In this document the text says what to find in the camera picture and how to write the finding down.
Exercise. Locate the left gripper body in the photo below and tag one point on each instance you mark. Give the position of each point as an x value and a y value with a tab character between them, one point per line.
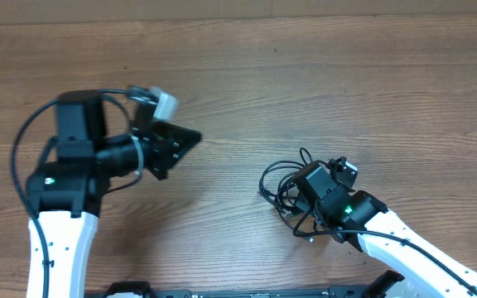
156	158

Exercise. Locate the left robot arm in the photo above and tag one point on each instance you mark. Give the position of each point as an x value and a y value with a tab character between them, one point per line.
101	134

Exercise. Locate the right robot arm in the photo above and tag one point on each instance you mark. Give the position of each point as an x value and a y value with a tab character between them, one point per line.
419	269

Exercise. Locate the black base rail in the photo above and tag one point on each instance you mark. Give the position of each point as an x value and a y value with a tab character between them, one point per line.
340	291

